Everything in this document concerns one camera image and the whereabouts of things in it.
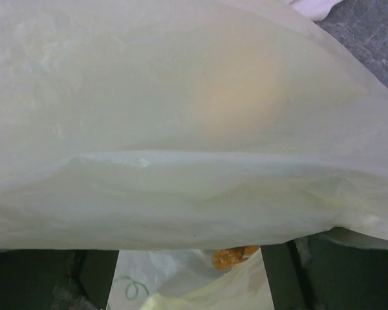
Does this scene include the white crumpled cloth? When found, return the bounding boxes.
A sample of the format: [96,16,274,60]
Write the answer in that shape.
[285,0,342,21]

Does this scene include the light green plastic bag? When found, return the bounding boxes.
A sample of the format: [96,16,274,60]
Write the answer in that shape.
[0,0,388,310]

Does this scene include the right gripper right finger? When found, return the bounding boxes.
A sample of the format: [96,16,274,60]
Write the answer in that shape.
[261,234,388,309]

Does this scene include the orange fake citrus fruit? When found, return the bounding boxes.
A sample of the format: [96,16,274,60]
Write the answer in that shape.
[195,50,285,133]

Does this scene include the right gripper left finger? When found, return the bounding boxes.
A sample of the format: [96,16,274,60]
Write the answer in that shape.
[0,250,119,310]

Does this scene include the brown fake longan bunch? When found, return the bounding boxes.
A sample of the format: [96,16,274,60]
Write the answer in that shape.
[212,245,259,271]

